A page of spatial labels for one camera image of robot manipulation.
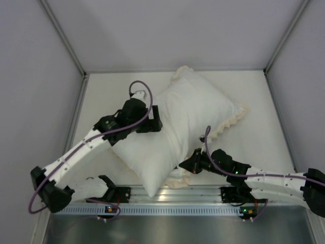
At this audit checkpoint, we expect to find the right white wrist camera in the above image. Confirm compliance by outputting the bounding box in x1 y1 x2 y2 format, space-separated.
199 135 212 153

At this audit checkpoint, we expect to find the aluminium mounting rail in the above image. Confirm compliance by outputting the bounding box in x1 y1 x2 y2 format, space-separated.
40 185 318 204

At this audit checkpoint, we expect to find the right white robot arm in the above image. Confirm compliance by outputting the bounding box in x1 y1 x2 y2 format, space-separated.
179 148 324 217

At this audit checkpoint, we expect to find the left aluminium frame post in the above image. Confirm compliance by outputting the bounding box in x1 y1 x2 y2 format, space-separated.
38 0 88 77

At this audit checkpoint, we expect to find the right aluminium frame post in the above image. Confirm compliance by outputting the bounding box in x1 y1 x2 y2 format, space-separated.
263 0 312 76

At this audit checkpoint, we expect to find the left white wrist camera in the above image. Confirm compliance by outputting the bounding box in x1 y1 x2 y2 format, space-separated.
129 90 147 103

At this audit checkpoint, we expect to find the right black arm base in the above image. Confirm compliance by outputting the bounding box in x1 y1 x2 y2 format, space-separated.
220 187 255 204

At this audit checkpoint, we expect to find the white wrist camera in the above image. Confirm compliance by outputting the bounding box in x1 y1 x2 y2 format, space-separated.
199 135 212 153
129 90 147 103

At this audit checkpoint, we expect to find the aluminium frame post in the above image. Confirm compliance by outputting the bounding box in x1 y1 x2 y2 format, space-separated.
263 0 312 76
38 0 88 77

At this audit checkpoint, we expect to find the white pillowcase with cream ruffle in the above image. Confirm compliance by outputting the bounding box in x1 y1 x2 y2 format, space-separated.
110 65 251 190

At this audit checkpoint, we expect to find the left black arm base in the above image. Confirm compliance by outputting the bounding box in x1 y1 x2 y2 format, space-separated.
86 187 131 204

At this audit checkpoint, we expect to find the perforated grey cable duct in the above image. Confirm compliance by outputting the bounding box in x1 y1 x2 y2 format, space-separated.
50 205 257 216

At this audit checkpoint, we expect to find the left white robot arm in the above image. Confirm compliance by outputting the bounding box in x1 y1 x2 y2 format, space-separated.
30 98 163 213

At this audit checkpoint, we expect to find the white pillow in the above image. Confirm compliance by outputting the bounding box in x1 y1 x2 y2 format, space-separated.
112 127 190 197

